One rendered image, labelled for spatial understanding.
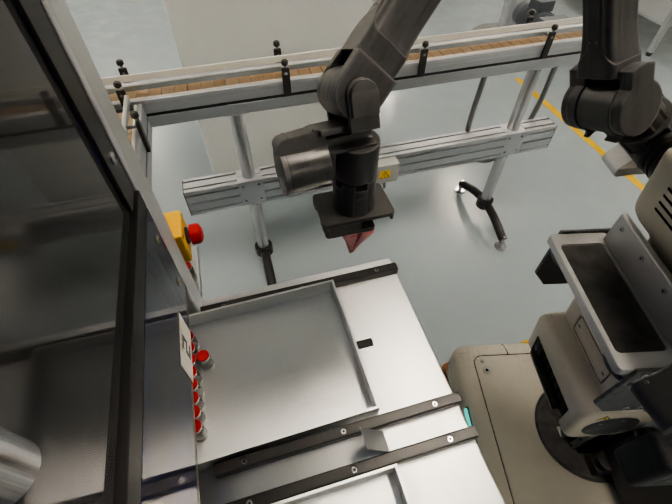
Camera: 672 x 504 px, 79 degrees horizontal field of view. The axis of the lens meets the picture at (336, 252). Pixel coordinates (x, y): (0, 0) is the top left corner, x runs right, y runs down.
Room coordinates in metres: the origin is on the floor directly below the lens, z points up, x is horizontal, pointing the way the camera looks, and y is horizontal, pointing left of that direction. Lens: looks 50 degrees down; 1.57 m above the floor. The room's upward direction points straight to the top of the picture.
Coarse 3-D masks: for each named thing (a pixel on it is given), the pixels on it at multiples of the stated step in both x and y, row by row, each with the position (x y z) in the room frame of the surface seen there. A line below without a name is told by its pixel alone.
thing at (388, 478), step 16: (352, 480) 0.12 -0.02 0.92; (368, 480) 0.13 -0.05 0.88; (384, 480) 0.13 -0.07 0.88; (400, 480) 0.12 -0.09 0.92; (304, 496) 0.10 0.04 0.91; (320, 496) 0.10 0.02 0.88; (336, 496) 0.10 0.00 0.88; (352, 496) 0.10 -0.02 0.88; (368, 496) 0.10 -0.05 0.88; (384, 496) 0.10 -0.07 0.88; (400, 496) 0.10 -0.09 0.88
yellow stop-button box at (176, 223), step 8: (168, 216) 0.53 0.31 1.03; (176, 216) 0.53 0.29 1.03; (168, 224) 0.51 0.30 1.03; (176, 224) 0.51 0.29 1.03; (184, 224) 0.53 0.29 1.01; (176, 232) 0.49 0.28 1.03; (184, 232) 0.51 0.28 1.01; (176, 240) 0.48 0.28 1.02; (184, 240) 0.49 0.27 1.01; (184, 248) 0.48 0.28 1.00; (184, 256) 0.48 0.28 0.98
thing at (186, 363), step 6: (180, 318) 0.31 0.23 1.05; (180, 324) 0.29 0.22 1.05; (180, 330) 0.28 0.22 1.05; (186, 330) 0.30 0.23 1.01; (180, 336) 0.27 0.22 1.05; (186, 336) 0.29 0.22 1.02; (180, 342) 0.26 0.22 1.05; (180, 348) 0.26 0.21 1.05; (180, 354) 0.25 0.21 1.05; (186, 354) 0.26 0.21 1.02; (186, 360) 0.25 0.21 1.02; (186, 366) 0.24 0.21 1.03; (192, 366) 0.26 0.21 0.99; (186, 372) 0.23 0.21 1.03; (192, 372) 0.24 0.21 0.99; (192, 378) 0.23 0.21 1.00
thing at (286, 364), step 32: (320, 288) 0.46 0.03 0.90; (192, 320) 0.39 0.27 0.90; (224, 320) 0.40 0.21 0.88; (256, 320) 0.40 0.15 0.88; (288, 320) 0.40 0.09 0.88; (320, 320) 0.40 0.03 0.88; (224, 352) 0.33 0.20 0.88; (256, 352) 0.33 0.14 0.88; (288, 352) 0.33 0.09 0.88; (320, 352) 0.33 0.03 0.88; (352, 352) 0.33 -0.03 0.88; (224, 384) 0.27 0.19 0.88; (256, 384) 0.27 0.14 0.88; (288, 384) 0.27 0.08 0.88; (320, 384) 0.27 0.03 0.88; (352, 384) 0.27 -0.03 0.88; (224, 416) 0.22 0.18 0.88; (256, 416) 0.22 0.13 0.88; (288, 416) 0.22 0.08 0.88; (320, 416) 0.22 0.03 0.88; (352, 416) 0.21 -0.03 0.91; (224, 448) 0.17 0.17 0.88; (256, 448) 0.16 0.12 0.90
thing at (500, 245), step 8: (464, 184) 1.71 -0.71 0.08; (464, 192) 1.74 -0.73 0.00; (472, 192) 1.62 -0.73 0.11; (480, 192) 1.60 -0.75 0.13; (480, 200) 1.53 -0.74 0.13; (480, 208) 1.51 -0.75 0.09; (488, 208) 1.48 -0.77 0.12; (496, 216) 1.43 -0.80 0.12; (496, 224) 1.40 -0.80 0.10; (496, 232) 1.37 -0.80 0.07; (504, 232) 1.36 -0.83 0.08; (504, 240) 1.33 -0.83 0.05; (496, 248) 1.32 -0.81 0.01; (504, 248) 1.31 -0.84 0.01
